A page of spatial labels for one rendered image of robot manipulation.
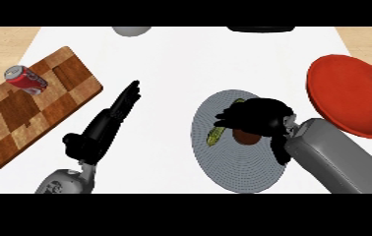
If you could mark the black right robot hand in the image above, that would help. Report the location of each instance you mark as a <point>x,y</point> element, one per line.
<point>257,117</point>

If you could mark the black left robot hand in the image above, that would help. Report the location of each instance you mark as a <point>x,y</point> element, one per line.
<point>103,126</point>

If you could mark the brown cupcake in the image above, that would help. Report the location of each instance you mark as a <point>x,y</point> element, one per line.
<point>245,138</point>

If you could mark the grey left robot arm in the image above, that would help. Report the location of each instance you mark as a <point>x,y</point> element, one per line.
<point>65,181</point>

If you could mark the grey round placemat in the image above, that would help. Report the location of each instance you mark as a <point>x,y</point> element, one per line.
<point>232,161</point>

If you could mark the red bowl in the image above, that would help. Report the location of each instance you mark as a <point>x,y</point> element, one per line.
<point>341,95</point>

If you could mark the green pickle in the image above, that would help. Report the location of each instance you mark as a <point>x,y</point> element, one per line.
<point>216,135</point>

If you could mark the checkered wooden cutting board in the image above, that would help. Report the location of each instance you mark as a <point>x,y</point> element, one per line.
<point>36,102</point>

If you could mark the red soda can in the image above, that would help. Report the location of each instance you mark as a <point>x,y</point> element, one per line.
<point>27,79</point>

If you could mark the black appliance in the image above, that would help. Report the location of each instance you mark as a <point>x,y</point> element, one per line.
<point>261,29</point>

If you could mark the grey rounded object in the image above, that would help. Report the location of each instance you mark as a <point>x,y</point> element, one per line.
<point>131,30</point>

